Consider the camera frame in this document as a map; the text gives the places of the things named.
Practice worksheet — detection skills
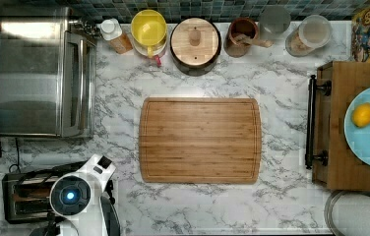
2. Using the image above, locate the silver two-slot toaster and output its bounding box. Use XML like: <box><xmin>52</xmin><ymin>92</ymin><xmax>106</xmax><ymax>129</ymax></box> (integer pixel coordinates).
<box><xmin>2</xmin><ymin>161</ymin><xmax>85</xmax><ymax>224</ymax></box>

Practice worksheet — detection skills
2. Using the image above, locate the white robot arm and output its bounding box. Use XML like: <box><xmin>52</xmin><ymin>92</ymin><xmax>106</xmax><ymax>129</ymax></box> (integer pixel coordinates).
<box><xmin>30</xmin><ymin>154</ymin><xmax>121</xmax><ymax>236</ymax></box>

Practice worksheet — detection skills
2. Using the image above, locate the stainless steel toaster oven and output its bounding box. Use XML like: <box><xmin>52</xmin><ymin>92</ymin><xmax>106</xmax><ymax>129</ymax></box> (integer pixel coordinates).
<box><xmin>0</xmin><ymin>6</ymin><xmax>97</xmax><ymax>139</ymax></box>

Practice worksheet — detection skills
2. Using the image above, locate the bamboo cutting board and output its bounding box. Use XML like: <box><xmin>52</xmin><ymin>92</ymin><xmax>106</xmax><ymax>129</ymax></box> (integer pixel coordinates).
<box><xmin>139</xmin><ymin>97</ymin><xmax>262</xmax><ymax>184</ymax></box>

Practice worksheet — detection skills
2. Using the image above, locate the dark canister wooden lid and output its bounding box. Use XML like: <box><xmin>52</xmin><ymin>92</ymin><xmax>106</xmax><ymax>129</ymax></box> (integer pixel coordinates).
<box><xmin>170</xmin><ymin>18</ymin><xmax>221</xmax><ymax>77</ymax></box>

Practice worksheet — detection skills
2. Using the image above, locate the yellow mug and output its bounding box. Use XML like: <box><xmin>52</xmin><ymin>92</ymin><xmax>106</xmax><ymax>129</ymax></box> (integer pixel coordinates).
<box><xmin>131</xmin><ymin>10</ymin><xmax>167</xmax><ymax>58</ymax></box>

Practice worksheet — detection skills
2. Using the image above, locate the brown wooden utensil cup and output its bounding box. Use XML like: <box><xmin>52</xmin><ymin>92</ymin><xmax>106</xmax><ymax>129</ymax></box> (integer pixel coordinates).
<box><xmin>224</xmin><ymin>18</ymin><xmax>274</xmax><ymax>58</ymax></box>

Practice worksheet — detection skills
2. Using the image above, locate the orange bottle white cap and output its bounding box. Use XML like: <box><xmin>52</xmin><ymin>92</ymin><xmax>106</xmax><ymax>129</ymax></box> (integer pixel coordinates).
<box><xmin>99</xmin><ymin>19</ymin><xmax>133</xmax><ymax>54</ymax></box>

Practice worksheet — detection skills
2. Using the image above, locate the grey cup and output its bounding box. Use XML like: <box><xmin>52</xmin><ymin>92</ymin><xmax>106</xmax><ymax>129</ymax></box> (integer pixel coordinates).
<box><xmin>259</xmin><ymin>6</ymin><xmax>291</xmax><ymax>34</ymax></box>

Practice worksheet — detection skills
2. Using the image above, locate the clear jar with lid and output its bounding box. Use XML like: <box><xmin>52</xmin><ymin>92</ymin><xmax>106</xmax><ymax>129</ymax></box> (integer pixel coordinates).
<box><xmin>285</xmin><ymin>15</ymin><xmax>332</xmax><ymax>57</ymax></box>

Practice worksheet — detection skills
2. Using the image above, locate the yellow lemon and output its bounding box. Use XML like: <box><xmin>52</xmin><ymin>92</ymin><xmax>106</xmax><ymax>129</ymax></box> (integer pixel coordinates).
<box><xmin>351</xmin><ymin>102</ymin><xmax>370</xmax><ymax>128</ymax></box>

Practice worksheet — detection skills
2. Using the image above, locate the wooden tray black handle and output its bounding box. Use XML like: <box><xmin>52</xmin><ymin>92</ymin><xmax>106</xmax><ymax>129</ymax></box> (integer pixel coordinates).
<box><xmin>305</xmin><ymin>61</ymin><xmax>370</xmax><ymax>191</ymax></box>

